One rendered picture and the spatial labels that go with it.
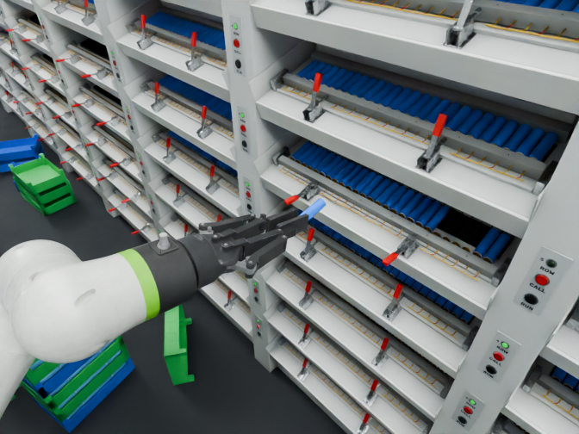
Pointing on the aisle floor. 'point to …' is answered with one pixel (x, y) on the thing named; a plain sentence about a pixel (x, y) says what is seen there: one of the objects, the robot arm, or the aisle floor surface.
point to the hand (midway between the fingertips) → (287, 224)
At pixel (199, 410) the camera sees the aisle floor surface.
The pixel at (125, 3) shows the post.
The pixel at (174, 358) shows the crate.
